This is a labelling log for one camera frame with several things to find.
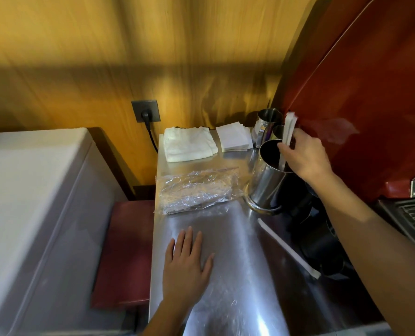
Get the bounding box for person's right forearm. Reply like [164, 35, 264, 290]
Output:
[312, 171, 415, 336]

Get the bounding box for clear plastic film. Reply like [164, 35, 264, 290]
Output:
[151, 203, 290, 336]

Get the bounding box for dark red stool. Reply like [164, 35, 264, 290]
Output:
[90, 200, 156, 311]

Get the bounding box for stack of white napkins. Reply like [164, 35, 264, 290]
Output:
[216, 124, 254, 153]

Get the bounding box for large steel cup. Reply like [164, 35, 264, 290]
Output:
[243, 139, 300, 216]

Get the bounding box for black plug with cable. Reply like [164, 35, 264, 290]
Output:
[141, 111, 159, 154]

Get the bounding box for single white wrapped straw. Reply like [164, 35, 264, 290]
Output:
[257, 218, 322, 280]

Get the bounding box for red espresso machine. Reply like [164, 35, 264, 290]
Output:
[273, 0, 415, 204]

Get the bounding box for white folded towel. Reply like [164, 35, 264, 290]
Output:
[158, 126, 219, 163]

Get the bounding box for person's right hand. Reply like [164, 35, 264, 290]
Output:
[277, 128, 335, 186]

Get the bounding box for steel drip tray grate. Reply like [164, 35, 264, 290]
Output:
[375, 195, 415, 250]

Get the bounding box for person's left hand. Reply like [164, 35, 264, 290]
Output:
[162, 226, 215, 307]

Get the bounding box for bundle of white straws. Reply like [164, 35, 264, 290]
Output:
[279, 111, 298, 172]

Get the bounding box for white chest freezer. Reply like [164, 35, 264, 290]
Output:
[0, 127, 128, 336]

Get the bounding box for grey wall socket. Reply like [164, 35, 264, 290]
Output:
[131, 99, 161, 123]

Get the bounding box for steel milk pitcher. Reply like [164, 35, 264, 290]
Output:
[252, 108, 284, 149]

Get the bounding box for clear plastic bag of straws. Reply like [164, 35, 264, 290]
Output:
[155, 167, 244, 216]

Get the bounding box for black cups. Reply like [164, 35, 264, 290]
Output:
[287, 173, 353, 281]

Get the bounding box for person's left forearm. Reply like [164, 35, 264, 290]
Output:
[140, 300, 195, 336]

